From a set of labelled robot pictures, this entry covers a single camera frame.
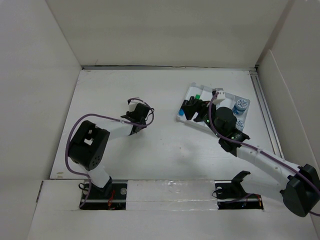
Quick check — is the blue black highlighter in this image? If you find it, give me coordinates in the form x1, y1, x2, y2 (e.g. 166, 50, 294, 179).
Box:
178, 99, 189, 116

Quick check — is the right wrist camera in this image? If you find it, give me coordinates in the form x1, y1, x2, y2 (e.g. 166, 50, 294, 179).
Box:
212, 88, 226, 105

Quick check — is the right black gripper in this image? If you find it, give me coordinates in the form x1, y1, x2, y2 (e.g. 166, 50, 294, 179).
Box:
181, 98, 223, 138

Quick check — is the white organizer tray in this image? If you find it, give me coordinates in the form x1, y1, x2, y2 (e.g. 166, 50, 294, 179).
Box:
176, 82, 251, 132

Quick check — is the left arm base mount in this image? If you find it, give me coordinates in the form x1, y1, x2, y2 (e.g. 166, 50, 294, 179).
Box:
78, 180, 128, 211

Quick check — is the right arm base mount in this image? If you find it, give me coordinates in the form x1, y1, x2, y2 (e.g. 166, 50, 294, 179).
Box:
211, 171, 264, 210

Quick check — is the aluminium rail right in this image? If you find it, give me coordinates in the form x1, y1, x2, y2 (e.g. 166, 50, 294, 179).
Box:
249, 69, 284, 158

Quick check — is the pink black highlighter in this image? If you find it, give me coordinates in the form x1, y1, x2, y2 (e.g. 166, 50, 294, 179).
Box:
189, 96, 195, 104

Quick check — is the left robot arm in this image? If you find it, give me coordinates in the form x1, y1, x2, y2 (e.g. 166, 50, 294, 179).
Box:
65, 101, 155, 199

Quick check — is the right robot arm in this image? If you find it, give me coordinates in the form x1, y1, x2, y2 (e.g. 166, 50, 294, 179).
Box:
181, 99, 320, 217

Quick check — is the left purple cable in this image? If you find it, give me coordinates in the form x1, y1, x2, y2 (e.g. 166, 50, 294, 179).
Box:
64, 96, 155, 208

